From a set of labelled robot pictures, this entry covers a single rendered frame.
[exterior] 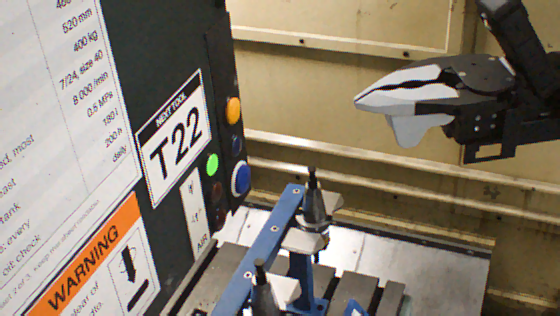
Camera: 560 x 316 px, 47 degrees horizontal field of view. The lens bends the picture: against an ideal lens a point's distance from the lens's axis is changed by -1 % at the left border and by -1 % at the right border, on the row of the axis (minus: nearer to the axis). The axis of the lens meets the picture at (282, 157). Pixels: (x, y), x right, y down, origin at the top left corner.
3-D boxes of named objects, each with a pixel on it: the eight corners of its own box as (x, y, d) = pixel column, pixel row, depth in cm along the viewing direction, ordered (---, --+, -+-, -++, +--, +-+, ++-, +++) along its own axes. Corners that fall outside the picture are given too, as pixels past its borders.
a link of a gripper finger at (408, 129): (362, 163, 60) (457, 149, 61) (362, 109, 57) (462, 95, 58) (354, 144, 63) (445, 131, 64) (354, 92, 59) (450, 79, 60)
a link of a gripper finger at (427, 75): (354, 144, 63) (445, 131, 64) (354, 92, 59) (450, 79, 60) (347, 126, 65) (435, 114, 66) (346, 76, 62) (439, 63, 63)
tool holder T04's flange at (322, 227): (303, 211, 116) (303, 200, 115) (336, 217, 114) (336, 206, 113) (292, 234, 112) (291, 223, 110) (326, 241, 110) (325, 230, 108)
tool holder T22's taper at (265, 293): (256, 295, 98) (252, 264, 94) (283, 302, 96) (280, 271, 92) (245, 317, 95) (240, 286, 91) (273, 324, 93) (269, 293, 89)
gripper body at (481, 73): (457, 167, 62) (576, 150, 62) (466, 90, 56) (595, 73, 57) (431, 124, 68) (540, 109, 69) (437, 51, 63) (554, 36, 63)
